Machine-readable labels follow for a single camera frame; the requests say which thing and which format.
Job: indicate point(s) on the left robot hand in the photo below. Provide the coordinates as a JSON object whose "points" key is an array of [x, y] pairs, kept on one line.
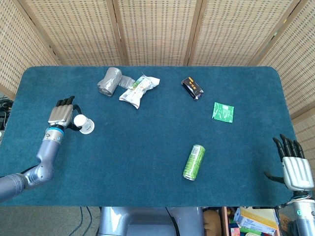
{"points": [[60, 114]]}

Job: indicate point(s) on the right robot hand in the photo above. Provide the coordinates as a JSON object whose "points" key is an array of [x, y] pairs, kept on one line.
{"points": [[296, 172]]}

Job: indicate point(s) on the white paper cup blue print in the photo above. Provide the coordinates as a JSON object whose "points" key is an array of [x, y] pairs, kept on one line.
{"points": [[82, 121]]}

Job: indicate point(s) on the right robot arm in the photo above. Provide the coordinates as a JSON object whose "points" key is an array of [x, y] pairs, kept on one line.
{"points": [[306, 216]]}

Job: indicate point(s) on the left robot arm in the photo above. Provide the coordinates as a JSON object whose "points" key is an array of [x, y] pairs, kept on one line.
{"points": [[46, 152]]}

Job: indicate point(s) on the grey trash bag roll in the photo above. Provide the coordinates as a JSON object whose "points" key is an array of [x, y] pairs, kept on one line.
{"points": [[109, 81]]}

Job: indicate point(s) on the white carton yellow stripe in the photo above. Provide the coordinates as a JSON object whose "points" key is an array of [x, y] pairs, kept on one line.
{"points": [[256, 221]]}

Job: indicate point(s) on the crumpled white snack wrapper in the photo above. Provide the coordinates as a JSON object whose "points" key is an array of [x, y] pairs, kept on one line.
{"points": [[134, 94]]}

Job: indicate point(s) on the woven folding screen panel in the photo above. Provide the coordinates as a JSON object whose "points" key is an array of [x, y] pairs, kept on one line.
{"points": [[19, 49], [241, 32], [295, 61], [81, 32], [157, 32]]}

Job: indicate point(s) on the blue felt table cover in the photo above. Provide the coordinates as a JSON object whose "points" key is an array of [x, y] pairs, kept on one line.
{"points": [[147, 147]]}

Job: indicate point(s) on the green flat sachet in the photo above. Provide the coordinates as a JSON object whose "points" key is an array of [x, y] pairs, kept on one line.
{"points": [[222, 112]]}

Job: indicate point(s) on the brown round object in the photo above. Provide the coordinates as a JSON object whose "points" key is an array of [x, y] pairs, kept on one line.
{"points": [[211, 221]]}

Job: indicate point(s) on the green drink can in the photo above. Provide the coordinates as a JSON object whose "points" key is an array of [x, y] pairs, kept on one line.
{"points": [[194, 162]]}

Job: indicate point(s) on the small black carton box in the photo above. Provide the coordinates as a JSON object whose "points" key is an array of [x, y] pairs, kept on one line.
{"points": [[193, 88]]}

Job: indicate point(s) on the grey robot torso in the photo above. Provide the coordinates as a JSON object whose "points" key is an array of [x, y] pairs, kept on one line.
{"points": [[150, 221]]}

